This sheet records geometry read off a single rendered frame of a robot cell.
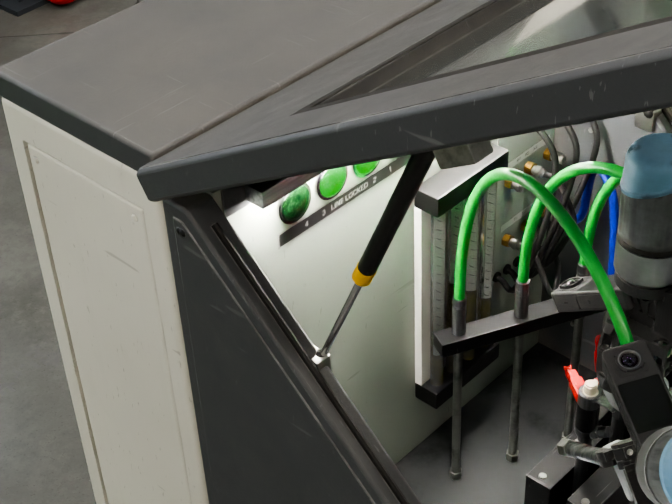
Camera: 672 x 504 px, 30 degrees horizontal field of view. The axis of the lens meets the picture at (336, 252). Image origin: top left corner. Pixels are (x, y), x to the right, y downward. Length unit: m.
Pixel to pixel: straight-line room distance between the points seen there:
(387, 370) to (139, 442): 0.34
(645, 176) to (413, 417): 0.67
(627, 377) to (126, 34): 0.70
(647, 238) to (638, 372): 0.17
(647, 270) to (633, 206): 0.08
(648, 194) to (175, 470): 0.70
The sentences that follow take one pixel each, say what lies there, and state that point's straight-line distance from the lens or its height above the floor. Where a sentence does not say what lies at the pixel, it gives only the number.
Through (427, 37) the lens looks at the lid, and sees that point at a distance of 1.27.
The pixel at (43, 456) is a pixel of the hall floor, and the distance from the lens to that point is 3.12.
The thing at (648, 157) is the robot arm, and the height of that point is 1.49.
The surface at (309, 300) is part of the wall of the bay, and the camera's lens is 1.49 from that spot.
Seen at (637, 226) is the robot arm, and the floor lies 1.41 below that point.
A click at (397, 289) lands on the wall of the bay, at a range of 1.63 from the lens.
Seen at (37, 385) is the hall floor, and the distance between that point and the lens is 3.30.
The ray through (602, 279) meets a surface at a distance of 1.26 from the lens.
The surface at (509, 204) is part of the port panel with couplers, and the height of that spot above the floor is 1.16.
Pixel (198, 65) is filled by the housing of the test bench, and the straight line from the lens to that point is 1.42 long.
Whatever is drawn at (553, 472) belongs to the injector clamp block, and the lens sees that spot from 1.63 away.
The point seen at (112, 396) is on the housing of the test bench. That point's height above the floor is 1.06.
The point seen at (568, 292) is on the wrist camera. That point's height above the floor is 1.27.
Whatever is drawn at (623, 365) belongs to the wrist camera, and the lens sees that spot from 1.20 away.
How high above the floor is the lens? 2.17
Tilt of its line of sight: 37 degrees down
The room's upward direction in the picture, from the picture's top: 3 degrees counter-clockwise
